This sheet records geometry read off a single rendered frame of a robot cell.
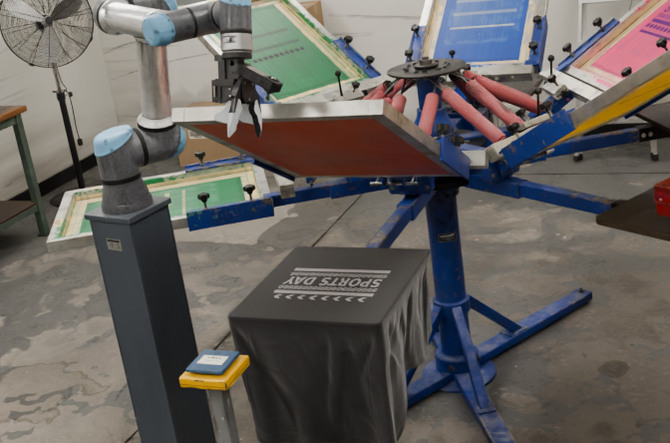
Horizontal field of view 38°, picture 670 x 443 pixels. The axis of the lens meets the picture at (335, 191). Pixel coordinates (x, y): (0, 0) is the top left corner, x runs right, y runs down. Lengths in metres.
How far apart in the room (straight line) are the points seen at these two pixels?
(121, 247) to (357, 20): 4.63
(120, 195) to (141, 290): 0.29
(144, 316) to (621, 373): 2.01
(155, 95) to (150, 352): 0.78
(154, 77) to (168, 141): 0.21
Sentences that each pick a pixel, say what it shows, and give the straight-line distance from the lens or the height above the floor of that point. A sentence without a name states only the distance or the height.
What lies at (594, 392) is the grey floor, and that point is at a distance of 3.96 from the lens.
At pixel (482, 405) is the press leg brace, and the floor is 0.07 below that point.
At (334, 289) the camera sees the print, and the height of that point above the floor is 0.95.
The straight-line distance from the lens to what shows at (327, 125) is 2.42.
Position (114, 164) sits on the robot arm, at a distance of 2.82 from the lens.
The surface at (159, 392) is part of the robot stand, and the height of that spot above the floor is 0.62.
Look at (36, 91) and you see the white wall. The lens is 7.65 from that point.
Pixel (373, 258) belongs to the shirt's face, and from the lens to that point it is 2.87.
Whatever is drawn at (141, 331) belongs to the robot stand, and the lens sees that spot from 2.97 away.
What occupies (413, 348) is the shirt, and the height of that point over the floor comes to 0.73.
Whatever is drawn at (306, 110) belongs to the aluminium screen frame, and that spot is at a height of 1.51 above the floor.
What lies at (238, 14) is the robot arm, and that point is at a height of 1.77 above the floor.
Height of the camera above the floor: 2.06
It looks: 19 degrees down
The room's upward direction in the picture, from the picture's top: 8 degrees counter-clockwise
